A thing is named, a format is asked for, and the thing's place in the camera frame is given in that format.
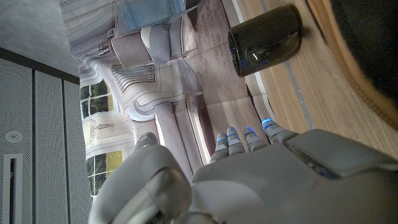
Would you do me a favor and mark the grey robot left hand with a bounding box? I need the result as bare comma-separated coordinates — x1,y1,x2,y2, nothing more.
88,117,398,224

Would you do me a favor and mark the black backpack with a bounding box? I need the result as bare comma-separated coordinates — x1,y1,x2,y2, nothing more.
306,0,398,130

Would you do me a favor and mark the black mug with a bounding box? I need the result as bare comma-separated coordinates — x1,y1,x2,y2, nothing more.
228,4,304,78

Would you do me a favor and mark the printed sofa room backdrop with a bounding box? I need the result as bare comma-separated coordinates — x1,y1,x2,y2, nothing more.
58,0,280,200

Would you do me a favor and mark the white ceiling slot vent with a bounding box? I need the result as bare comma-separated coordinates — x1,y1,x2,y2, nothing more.
2,152,23,224

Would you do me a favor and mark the round white ceiling sensor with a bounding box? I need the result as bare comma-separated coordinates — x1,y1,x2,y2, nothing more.
4,130,23,144

